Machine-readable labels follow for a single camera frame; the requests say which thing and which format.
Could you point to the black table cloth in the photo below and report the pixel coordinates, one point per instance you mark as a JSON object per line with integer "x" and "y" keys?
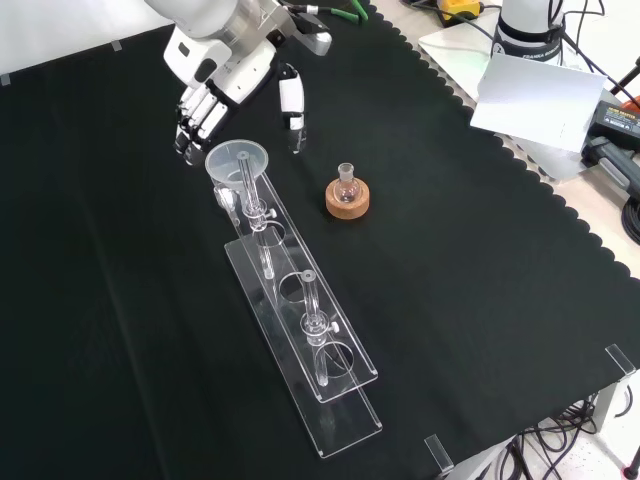
{"x": 150, "y": 300}

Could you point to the white paper board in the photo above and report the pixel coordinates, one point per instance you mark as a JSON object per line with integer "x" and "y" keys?
{"x": 540, "y": 100}

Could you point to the clear plastic funnel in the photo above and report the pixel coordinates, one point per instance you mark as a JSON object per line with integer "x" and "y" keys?
{"x": 220, "y": 162}

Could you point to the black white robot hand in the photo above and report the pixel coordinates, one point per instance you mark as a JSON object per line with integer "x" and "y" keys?
{"x": 235, "y": 70}

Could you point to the black red tripod leg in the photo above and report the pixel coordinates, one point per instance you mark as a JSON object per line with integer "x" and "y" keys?
{"x": 625, "y": 77}

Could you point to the grey metal base plate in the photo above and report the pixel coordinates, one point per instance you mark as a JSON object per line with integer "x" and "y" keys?
{"x": 460, "y": 55}

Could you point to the black power adapter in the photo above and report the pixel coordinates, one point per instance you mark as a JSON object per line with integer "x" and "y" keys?
{"x": 617, "y": 122}

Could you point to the clear cloth clip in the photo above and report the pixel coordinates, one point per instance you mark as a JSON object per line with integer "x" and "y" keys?
{"x": 620, "y": 360}
{"x": 438, "y": 452}

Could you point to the black tripod foot red tip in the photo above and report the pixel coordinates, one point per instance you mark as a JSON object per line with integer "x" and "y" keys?
{"x": 631, "y": 467}

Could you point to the yellow stop button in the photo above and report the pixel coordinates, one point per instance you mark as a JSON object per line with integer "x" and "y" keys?
{"x": 460, "y": 7}

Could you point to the clear acrylic funnel stand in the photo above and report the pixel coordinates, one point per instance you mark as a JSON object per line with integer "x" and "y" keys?
{"x": 345, "y": 360}

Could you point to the grey tape piece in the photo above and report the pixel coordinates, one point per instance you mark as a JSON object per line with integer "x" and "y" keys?
{"x": 116, "y": 46}
{"x": 5, "y": 79}

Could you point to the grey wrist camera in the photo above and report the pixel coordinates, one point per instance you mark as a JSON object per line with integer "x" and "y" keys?
{"x": 312, "y": 35}

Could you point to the small round-bottom glass flask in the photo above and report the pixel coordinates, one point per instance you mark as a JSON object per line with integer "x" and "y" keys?
{"x": 346, "y": 190}

